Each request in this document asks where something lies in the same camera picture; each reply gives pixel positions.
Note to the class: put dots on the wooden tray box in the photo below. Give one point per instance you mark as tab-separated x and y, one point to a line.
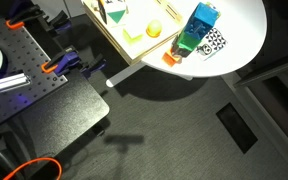
138	14

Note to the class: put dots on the white table leg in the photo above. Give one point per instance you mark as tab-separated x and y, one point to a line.
124	74

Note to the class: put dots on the orange small block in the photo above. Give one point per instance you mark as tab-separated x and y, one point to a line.
169	59

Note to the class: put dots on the yellow-green angular block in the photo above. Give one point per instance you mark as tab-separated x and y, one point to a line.
132	37

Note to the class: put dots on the yellow dome toy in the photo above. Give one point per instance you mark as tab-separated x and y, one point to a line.
154	28

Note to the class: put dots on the green cube block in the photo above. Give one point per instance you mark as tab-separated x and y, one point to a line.
184	44

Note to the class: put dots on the green triangle block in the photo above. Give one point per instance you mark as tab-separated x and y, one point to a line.
117	15

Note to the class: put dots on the black white patterned cube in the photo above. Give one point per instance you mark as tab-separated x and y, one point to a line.
212	42

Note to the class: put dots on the blue cube block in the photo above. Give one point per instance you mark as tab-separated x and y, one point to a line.
201	21

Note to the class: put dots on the black floor outlet cover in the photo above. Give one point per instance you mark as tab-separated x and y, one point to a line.
237	127

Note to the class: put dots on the black cart top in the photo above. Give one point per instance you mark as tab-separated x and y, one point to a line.
48	115

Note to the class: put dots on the white round table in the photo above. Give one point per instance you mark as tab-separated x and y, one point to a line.
242	23

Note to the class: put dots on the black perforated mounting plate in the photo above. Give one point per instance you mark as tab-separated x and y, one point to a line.
24	54

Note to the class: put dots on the aluminium extrusion rail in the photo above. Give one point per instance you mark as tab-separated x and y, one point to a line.
14	82

